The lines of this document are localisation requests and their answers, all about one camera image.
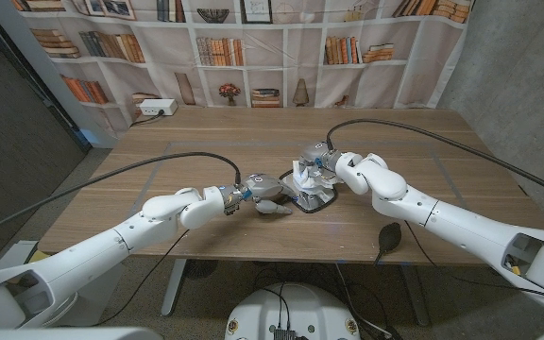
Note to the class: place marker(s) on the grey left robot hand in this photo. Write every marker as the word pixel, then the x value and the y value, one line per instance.
pixel 265 186

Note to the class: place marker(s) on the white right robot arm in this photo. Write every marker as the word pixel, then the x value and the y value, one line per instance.
pixel 442 217

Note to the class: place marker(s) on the printed bookshelf backdrop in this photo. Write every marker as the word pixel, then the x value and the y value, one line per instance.
pixel 272 71

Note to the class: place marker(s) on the black round floor object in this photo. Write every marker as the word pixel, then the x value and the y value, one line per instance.
pixel 201 268

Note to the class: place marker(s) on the black-framed mirror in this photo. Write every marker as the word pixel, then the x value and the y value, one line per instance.
pixel 317 202

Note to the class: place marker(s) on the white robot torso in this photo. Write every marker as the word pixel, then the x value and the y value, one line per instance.
pixel 293 307

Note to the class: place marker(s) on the dark perforated wall panel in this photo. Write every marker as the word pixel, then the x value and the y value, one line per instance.
pixel 7 141

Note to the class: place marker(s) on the white cloth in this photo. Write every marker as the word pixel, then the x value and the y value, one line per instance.
pixel 312 181

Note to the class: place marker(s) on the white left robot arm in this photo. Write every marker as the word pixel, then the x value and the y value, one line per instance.
pixel 111 245

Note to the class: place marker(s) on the grey table leg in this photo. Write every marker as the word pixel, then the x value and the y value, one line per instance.
pixel 416 297
pixel 174 288

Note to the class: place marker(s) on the white robot body edge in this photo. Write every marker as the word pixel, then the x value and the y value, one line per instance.
pixel 64 334

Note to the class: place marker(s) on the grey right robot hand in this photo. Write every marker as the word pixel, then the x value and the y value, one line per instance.
pixel 319 153

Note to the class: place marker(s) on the white power strip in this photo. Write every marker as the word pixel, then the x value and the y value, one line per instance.
pixel 158 107

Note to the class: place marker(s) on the black rubber air blower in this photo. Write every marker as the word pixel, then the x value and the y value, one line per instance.
pixel 389 236

